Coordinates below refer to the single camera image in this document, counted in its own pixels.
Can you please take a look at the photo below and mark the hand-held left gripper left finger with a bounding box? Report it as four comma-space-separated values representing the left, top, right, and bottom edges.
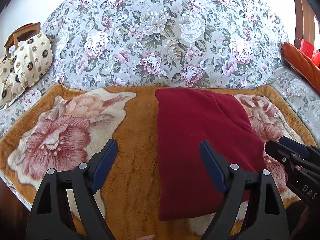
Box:
26, 139, 118, 240

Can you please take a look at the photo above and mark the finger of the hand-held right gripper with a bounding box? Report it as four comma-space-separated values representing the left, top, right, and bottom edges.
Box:
264, 140, 304, 178
279, 137, 320, 167

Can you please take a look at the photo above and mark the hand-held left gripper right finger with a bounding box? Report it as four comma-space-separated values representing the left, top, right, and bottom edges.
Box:
199, 140, 293, 240

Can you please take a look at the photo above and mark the dark red sweater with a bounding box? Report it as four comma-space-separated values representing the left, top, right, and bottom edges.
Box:
155, 88, 268, 222

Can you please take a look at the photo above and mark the orange rose-print fleece blanket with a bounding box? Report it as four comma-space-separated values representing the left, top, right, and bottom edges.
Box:
0, 84, 318, 240

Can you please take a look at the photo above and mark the orange cushion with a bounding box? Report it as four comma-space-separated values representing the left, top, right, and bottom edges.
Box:
283, 41, 320, 94

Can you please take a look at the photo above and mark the red box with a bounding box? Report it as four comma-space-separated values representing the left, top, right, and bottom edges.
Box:
300, 39, 320, 67

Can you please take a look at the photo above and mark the cream medallion-print pillow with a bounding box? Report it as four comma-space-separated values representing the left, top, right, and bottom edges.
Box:
0, 57, 27, 108
14, 33, 53, 88

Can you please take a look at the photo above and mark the grey floral bedspread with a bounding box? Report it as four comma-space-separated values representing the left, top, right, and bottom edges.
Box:
0, 0, 320, 155

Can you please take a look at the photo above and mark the wooden chair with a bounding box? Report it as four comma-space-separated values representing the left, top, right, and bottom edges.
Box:
4, 22, 42, 55

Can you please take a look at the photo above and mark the wooden door frame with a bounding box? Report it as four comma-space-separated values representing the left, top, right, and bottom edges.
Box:
291, 0, 317, 52

